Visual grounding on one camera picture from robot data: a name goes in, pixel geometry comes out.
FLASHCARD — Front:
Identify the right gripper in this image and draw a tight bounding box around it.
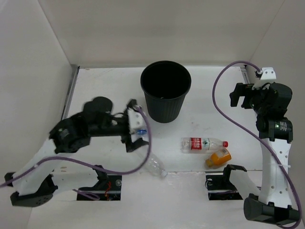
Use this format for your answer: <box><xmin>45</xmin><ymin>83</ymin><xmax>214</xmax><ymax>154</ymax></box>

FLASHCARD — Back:
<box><xmin>229</xmin><ymin>83</ymin><xmax>271</xmax><ymax>115</ymax></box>

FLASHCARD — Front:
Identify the blue label clear bottle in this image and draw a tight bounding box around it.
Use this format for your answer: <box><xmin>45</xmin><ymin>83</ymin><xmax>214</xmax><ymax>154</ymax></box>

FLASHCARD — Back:
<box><xmin>134</xmin><ymin>129</ymin><xmax>147</xmax><ymax>137</ymax></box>

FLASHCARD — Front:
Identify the clear ribbed plastic bottle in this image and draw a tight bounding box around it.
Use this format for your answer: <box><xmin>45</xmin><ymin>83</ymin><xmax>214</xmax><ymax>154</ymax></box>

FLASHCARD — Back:
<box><xmin>143</xmin><ymin>152</ymin><xmax>168</xmax><ymax>178</ymax></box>

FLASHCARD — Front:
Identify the red label clear bottle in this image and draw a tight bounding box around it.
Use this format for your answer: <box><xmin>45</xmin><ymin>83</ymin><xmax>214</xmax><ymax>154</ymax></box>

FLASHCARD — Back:
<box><xmin>181</xmin><ymin>137</ymin><xmax>228</xmax><ymax>154</ymax></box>

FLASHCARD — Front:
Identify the orange juice bottle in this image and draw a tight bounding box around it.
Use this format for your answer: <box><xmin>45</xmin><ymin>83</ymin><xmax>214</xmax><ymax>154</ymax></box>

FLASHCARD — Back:
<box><xmin>205</xmin><ymin>148</ymin><xmax>232</xmax><ymax>168</ymax></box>

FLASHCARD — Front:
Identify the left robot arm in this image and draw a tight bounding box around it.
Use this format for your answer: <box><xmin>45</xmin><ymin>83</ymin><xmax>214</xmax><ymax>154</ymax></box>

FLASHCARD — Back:
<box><xmin>3</xmin><ymin>97</ymin><xmax>151</xmax><ymax>208</ymax></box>

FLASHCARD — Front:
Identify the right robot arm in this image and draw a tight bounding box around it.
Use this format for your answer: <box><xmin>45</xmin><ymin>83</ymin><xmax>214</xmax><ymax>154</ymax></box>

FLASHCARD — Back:
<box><xmin>221</xmin><ymin>83</ymin><xmax>302</xmax><ymax>229</ymax></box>

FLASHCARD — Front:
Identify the black plastic bin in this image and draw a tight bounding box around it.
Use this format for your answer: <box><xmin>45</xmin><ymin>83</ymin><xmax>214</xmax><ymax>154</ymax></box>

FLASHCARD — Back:
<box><xmin>140</xmin><ymin>61</ymin><xmax>192</xmax><ymax>124</ymax></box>

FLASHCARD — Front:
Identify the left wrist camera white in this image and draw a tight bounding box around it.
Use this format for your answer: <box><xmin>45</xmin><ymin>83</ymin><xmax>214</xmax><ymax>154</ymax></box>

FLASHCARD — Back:
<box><xmin>127</xmin><ymin>108</ymin><xmax>146</xmax><ymax>134</ymax></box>

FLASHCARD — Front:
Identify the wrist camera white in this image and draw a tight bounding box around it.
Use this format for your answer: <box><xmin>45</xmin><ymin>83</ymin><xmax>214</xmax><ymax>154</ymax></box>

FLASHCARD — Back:
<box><xmin>127</xmin><ymin>108</ymin><xmax>146</xmax><ymax>134</ymax></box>
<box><xmin>252</xmin><ymin>67</ymin><xmax>276</xmax><ymax>90</ymax></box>

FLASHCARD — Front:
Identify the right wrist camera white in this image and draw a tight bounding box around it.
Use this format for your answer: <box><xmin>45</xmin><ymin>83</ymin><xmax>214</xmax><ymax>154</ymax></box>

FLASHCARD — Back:
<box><xmin>252</xmin><ymin>67</ymin><xmax>276</xmax><ymax>90</ymax></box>

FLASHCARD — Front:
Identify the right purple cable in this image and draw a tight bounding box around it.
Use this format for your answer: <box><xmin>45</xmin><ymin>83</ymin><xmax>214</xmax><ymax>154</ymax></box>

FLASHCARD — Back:
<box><xmin>213</xmin><ymin>60</ymin><xmax>303</xmax><ymax>229</ymax></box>

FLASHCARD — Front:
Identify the purple cable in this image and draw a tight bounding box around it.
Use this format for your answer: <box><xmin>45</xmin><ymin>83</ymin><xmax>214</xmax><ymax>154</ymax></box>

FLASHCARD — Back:
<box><xmin>213</xmin><ymin>60</ymin><xmax>303</xmax><ymax>229</ymax></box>
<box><xmin>0</xmin><ymin>104</ymin><xmax>153</xmax><ymax>201</ymax></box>

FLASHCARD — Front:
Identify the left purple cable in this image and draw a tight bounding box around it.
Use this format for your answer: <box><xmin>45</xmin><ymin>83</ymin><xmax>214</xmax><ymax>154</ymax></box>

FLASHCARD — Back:
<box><xmin>0</xmin><ymin>104</ymin><xmax>153</xmax><ymax>201</ymax></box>

